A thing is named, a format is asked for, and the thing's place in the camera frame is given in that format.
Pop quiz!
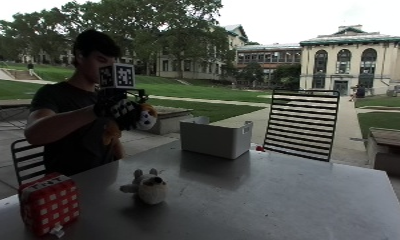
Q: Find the orange and white plush toy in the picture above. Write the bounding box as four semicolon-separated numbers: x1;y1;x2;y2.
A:
102;102;161;160

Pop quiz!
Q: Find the stone bench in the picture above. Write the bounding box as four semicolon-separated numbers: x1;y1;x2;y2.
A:
146;105;195;136
367;126;400;179

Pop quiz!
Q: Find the white marker cube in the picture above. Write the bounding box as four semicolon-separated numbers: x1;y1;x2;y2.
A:
98;62;137;90

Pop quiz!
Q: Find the the person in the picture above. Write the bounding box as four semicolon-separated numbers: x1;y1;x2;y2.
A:
24;29;127;177

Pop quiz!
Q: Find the white storage bin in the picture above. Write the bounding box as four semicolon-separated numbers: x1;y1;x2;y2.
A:
179;116;255;160

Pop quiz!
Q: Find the grey and white plush toy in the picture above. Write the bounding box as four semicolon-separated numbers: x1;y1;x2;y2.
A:
119;167;170;206

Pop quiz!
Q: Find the red checkered plush cube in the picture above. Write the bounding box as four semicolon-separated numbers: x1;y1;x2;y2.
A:
18;171;82;238

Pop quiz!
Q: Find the brick building with long windows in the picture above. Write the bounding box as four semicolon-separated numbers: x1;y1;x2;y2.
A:
235;43;303;71

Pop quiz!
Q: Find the black slatted metal chair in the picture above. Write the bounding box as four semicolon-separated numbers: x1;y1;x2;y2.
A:
263;88;342;163

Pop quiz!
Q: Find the cream arched-window building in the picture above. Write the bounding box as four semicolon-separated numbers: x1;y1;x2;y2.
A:
299;24;400;96

